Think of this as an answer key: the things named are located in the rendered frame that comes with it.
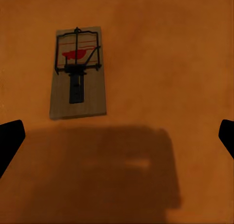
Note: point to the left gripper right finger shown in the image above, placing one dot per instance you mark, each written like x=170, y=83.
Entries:
x=226, y=135

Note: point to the mousetrap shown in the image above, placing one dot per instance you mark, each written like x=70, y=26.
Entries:
x=78, y=86

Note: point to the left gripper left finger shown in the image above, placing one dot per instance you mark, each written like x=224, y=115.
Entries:
x=12, y=135

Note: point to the cabinet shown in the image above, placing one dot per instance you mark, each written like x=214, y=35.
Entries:
x=156, y=157

